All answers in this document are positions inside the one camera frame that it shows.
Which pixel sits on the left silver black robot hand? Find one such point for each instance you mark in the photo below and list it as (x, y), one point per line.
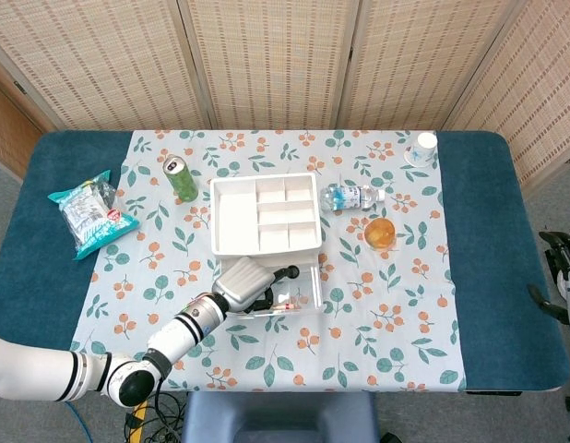
(243, 283)

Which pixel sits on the black bottle cap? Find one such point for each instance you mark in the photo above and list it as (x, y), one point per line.
(294, 272)

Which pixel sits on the clear plastic container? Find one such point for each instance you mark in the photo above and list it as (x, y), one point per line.
(308, 283)

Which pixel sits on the white drawer organizer box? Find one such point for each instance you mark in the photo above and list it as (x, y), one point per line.
(236, 221)

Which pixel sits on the teal table cover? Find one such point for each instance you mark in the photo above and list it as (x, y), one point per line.
(497, 254)

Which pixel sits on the green drink can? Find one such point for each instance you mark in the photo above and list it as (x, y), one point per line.
(182, 182)

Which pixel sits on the floral leaf tablecloth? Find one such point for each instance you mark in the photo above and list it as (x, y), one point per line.
(359, 332)

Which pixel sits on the clear water bottle blue label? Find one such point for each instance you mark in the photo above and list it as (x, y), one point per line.
(345, 197)

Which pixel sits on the blue padded chair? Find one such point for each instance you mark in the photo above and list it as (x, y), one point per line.
(280, 415)

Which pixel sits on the orange jelly cup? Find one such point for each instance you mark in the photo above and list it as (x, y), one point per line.
(380, 233)

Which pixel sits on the teal snack bag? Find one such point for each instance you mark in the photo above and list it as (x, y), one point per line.
(93, 217)

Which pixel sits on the yellow black floor tape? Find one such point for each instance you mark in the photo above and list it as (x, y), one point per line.
(138, 422)

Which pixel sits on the woven bamboo screen panel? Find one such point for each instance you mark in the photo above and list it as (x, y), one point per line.
(419, 60)
(105, 60)
(271, 60)
(543, 92)

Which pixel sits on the white paper cup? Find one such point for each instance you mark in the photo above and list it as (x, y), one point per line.
(421, 150)

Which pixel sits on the brown woven screen panel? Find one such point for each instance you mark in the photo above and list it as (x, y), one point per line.
(8, 134)

